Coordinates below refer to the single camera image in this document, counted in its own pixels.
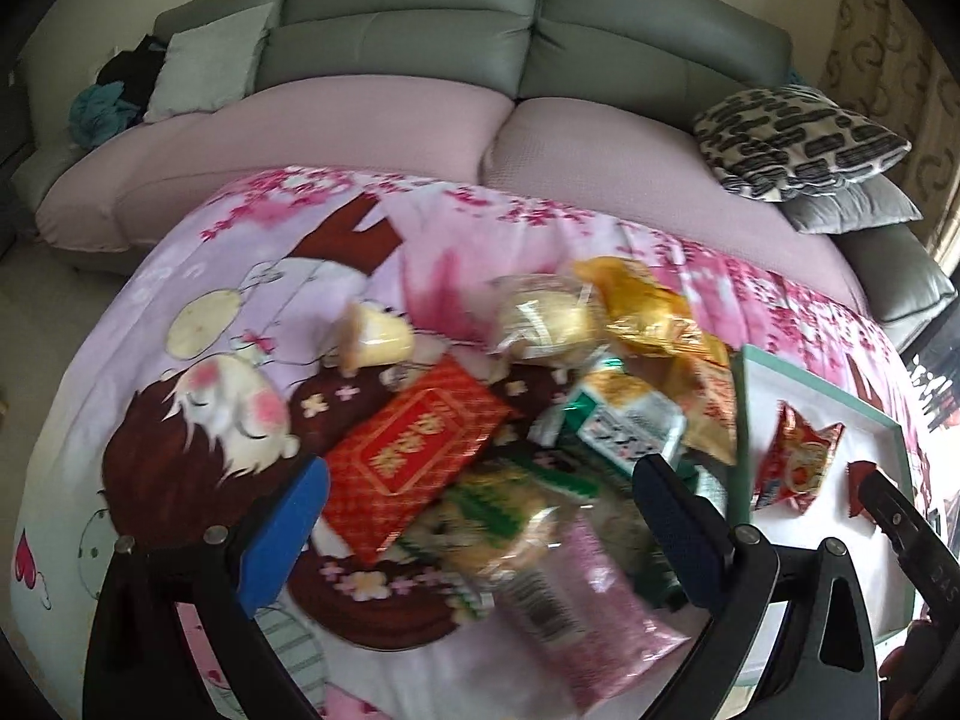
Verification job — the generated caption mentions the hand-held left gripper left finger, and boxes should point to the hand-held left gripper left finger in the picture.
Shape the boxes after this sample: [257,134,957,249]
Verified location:
[82,457,331,720]

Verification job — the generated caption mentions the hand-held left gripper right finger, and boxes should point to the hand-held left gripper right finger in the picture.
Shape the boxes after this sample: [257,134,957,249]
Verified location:
[634,454,882,720]

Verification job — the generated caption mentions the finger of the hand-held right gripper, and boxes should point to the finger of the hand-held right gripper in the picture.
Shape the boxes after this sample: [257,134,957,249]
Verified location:
[855,469,942,567]

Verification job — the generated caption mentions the white tray with teal rim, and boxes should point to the white tray with teal rim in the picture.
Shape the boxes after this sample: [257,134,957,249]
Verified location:
[731,345,927,683]

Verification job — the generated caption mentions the yellow pudding cup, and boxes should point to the yellow pudding cup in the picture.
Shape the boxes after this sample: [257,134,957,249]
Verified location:
[330,300,417,376]

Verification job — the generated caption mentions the person's right hand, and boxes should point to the person's right hand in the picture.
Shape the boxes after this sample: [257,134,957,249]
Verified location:
[879,619,935,720]

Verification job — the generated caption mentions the pink snack packet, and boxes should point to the pink snack packet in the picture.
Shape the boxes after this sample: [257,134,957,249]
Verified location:
[495,510,691,710]

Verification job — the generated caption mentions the green white snack packet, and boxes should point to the green white snack packet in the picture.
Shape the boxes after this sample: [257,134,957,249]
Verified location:
[529,367,687,488]

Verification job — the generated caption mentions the yellow red printed packet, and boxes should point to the yellow red printed packet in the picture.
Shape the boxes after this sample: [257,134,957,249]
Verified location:
[675,345,740,466]

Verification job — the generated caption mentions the red gold patterned packet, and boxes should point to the red gold patterned packet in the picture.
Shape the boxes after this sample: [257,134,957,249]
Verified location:
[324,355,518,567]

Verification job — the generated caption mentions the green yellow cracker packet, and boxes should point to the green yellow cracker packet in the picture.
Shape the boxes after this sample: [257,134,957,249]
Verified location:
[397,457,601,623]

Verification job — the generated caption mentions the yellow snack bag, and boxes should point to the yellow snack bag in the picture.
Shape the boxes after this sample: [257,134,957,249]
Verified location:
[574,255,732,361]

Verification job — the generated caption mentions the clear bag of bread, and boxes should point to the clear bag of bread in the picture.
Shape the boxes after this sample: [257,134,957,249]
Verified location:
[484,270,612,361]

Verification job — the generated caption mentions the printed pink cartoon blanket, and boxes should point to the printed pink cartoon blanket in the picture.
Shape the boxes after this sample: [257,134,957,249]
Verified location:
[11,165,931,720]

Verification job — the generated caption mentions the dark grey pillow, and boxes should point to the dark grey pillow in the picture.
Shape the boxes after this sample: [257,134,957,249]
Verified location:
[780,174,923,235]

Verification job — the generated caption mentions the black white patterned pillow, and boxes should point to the black white patterned pillow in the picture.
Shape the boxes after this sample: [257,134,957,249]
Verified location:
[691,85,914,202]

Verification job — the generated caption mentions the pink sofa seat cover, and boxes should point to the pink sofa seat cover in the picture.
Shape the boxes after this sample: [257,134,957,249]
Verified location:
[36,79,871,316]

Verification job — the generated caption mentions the beige patterned curtain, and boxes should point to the beige patterned curtain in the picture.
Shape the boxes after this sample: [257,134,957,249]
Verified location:
[817,0,960,256]

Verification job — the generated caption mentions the light grey pillow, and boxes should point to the light grey pillow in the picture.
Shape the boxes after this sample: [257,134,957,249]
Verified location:
[142,2,277,125]

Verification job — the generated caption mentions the dark clothes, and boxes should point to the dark clothes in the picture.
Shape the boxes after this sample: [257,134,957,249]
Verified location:
[96,37,170,117]

